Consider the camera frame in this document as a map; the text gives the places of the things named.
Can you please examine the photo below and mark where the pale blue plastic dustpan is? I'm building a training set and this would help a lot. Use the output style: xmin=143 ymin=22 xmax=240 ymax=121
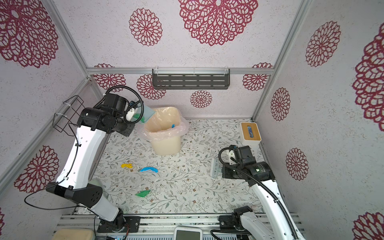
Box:
xmin=131 ymin=104 xmax=155 ymax=124

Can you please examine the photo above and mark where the cream trash bin with bag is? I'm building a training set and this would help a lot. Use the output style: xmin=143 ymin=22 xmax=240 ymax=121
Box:
xmin=139 ymin=107 xmax=189 ymax=156

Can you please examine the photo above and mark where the green paper scrap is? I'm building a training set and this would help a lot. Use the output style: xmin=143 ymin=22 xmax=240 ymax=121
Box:
xmin=133 ymin=108 xmax=148 ymax=124
xmin=136 ymin=190 xmax=151 ymax=198

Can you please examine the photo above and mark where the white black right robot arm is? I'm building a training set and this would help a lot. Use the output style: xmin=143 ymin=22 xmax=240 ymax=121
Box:
xmin=211 ymin=145 xmax=305 ymax=240

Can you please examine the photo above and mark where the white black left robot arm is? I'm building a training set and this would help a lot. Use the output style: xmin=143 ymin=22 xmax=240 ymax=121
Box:
xmin=44 ymin=85 xmax=145 ymax=231

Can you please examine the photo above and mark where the white tissue box wooden lid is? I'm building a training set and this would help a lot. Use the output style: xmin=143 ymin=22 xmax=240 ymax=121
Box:
xmin=240 ymin=122 xmax=262 ymax=146

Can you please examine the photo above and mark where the yellow paper scrap left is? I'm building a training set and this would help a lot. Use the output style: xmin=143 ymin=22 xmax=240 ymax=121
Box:
xmin=121 ymin=164 xmax=133 ymax=169

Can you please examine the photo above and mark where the pale green soap bar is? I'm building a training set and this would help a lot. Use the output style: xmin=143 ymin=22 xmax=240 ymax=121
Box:
xmin=89 ymin=179 xmax=105 ymax=193

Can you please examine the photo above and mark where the white digital clock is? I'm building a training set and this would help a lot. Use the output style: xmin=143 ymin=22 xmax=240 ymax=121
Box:
xmin=173 ymin=226 xmax=203 ymax=240

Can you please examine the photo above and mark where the cream sponge block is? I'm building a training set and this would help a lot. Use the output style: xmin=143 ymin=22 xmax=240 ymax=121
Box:
xmin=52 ymin=229 xmax=96 ymax=240

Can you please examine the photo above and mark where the black wire wall rack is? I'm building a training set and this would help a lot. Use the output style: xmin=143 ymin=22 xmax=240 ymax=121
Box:
xmin=52 ymin=95 xmax=85 ymax=137

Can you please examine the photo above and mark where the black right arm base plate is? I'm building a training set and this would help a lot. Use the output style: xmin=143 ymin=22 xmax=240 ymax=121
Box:
xmin=218 ymin=213 xmax=239 ymax=231

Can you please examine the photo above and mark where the dark grey wall shelf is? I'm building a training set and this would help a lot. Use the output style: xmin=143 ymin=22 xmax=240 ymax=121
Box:
xmin=152 ymin=69 xmax=231 ymax=90

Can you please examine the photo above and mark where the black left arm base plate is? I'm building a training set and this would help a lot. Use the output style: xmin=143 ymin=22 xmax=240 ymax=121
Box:
xmin=97 ymin=216 xmax=141 ymax=233

